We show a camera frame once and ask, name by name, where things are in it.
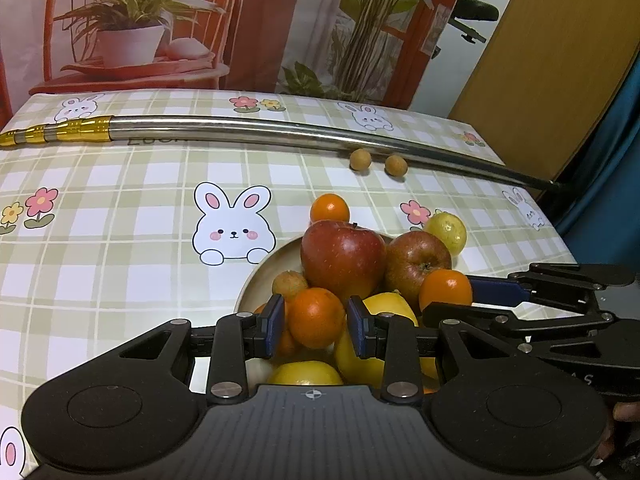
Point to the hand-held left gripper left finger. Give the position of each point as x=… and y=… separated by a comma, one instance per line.
x=275, y=325

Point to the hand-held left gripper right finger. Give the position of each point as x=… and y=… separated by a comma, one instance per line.
x=357, y=327

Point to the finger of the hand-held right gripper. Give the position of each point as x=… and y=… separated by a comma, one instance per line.
x=495, y=290
x=500, y=321

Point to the yellow lemon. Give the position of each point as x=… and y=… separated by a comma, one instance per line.
x=447, y=230
x=362, y=370
x=305, y=374

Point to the brown longan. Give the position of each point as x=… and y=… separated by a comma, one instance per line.
x=360, y=160
x=395, y=165
x=289, y=283

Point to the beige round bowl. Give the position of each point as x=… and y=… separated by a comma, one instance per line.
x=265, y=275

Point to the large red apple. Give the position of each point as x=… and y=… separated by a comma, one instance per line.
x=342, y=260

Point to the small red apple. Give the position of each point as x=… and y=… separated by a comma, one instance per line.
x=415, y=265

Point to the person's right hand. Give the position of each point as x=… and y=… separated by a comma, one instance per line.
x=625, y=412

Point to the blue curtain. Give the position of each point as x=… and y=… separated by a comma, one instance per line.
x=615, y=185

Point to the bunny print checked tablecloth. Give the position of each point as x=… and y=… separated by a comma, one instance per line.
x=125, y=260

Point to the telescopic metal pole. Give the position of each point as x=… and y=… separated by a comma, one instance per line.
x=250, y=127

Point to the wooden board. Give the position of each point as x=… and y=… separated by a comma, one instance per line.
x=540, y=60

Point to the black exercise bike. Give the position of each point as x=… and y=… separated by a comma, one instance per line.
x=475, y=10

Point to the printed room backdrop cloth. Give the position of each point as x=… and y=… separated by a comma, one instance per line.
x=260, y=35

